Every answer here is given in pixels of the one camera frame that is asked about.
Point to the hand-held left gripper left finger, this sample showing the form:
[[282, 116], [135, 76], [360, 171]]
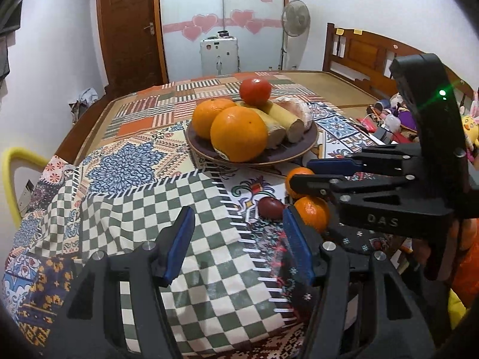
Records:
[[179, 246]]

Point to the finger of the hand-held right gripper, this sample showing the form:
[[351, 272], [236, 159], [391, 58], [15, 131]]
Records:
[[310, 187], [329, 166]]

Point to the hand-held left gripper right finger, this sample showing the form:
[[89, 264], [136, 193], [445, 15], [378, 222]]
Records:
[[299, 246]]

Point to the small mandarin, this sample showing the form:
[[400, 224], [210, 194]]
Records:
[[297, 174], [312, 213]]

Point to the purple plate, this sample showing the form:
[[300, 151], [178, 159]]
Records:
[[299, 146]]

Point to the sugarcane piece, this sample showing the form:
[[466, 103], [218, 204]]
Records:
[[288, 123]]

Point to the banana pieces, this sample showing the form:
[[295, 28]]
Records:
[[277, 136]]

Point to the peeled pomelo piece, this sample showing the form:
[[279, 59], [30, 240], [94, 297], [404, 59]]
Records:
[[295, 106]]

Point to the large orange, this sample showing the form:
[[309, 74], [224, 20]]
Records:
[[207, 117], [239, 134]]

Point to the red tomato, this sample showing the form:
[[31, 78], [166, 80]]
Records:
[[255, 91]]

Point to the person's right hand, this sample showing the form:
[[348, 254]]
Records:
[[419, 252]]

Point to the purple dressed doll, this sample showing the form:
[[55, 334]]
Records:
[[402, 114]]

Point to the dark red plum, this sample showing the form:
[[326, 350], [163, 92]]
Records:
[[271, 207]]

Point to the yellow plush toy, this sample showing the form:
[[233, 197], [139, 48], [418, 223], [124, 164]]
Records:
[[471, 131]]

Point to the straw bed mat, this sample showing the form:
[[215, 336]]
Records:
[[336, 89]]

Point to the patterned patchwork cloth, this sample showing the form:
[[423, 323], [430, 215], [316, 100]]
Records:
[[112, 168]]

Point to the striped patchwork blanket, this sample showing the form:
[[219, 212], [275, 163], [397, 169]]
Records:
[[149, 108]]

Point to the standing fan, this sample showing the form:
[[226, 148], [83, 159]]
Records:
[[295, 17]]

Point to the dark item on cabinet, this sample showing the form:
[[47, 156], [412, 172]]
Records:
[[223, 34]]

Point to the pile of clothes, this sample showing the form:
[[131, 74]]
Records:
[[84, 101]]

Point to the yellow chair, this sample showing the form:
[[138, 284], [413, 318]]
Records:
[[22, 153]]

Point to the brown wooden door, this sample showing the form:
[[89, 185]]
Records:
[[127, 37]]

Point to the dark hanging garment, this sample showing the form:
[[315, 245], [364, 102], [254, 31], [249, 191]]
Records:
[[5, 52]]

